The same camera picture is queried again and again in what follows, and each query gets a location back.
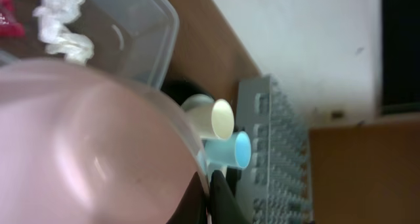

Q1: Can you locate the white tissue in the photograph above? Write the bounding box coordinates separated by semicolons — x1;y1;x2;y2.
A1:
33;0;95;65

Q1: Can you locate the clear plastic bin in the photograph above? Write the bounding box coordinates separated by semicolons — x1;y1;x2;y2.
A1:
1;0;179;89

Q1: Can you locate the pink bowl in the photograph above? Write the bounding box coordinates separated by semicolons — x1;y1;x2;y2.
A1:
1;58;209;223

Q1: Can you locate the red snack wrapper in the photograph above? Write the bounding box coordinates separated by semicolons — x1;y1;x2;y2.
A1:
1;0;25;37

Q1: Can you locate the light blue cup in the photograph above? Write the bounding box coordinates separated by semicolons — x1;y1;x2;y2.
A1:
205;131;251;169

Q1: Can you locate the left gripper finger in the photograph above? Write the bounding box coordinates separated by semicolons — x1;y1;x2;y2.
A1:
210;170;250;224

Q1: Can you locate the round black serving tray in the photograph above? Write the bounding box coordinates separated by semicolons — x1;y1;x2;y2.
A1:
161;80;213;224

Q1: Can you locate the grey dishwasher rack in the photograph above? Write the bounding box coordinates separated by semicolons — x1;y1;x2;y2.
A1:
236;76;314;223

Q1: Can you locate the cream paper cup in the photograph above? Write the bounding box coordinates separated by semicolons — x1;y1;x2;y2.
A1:
186;99;234;140

